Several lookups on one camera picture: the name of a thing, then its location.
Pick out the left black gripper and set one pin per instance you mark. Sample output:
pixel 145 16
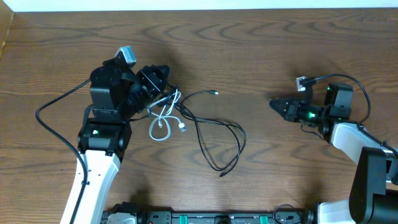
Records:
pixel 152 82

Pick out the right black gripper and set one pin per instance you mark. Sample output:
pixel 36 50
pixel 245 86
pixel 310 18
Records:
pixel 291 110

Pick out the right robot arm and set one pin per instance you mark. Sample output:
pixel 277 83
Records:
pixel 369 200

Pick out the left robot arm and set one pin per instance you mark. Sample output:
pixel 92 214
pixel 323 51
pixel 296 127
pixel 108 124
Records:
pixel 117 94

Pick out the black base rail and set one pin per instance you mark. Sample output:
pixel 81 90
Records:
pixel 131 213

